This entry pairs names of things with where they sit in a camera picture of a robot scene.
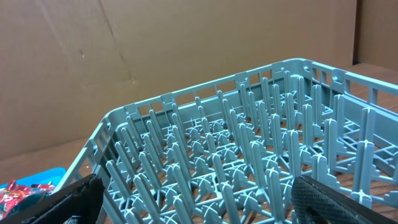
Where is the teal plastic serving tray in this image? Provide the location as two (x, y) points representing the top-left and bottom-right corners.
(1, 167), (66, 200)

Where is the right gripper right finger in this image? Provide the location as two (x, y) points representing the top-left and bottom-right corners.
(291, 175), (395, 224)

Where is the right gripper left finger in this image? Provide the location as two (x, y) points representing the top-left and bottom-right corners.
(1, 174), (104, 224)

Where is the red snack wrapper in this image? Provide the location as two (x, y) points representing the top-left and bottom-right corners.
(1, 179), (55, 220)

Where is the grey plastic dishwasher rack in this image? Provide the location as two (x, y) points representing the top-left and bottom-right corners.
(57, 58), (397, 223)

